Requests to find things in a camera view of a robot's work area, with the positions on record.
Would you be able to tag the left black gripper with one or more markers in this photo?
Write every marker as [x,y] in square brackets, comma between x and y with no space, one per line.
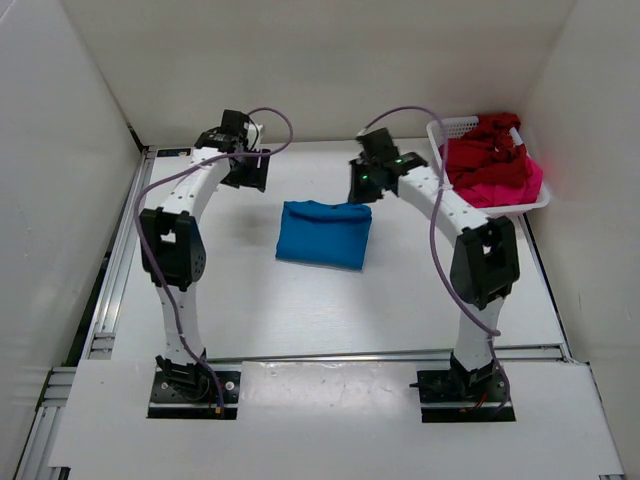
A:
[251,170]

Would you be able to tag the pink t shirt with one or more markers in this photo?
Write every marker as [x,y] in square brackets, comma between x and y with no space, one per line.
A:
[489,196]

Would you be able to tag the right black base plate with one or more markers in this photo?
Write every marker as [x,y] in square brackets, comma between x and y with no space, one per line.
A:
[441,403]

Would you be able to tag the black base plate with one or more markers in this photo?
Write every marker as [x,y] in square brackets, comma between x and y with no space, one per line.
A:
[441,403]
[167,402]

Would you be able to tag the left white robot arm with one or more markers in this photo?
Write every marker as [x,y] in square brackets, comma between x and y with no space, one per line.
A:
[173,251]

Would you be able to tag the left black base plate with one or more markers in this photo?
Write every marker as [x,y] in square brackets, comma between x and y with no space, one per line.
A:
[167,402]

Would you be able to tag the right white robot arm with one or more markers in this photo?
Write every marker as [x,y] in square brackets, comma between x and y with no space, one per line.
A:
[484,265]

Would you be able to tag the dark red t shirt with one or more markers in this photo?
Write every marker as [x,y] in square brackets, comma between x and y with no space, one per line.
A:
[488,155]

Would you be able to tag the blue t shirt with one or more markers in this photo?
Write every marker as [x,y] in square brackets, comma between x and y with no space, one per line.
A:
[321,234]

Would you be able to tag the aluminium frame rail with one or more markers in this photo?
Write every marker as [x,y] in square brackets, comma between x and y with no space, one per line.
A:
[254,308]

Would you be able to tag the black label sticker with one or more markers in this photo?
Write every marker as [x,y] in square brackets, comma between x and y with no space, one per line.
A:
[175,152]

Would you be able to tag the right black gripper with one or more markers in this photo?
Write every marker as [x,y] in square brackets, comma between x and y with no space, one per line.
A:
[361,185]

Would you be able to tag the white plastic basket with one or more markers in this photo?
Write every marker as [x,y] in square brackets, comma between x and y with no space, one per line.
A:
[438,134]

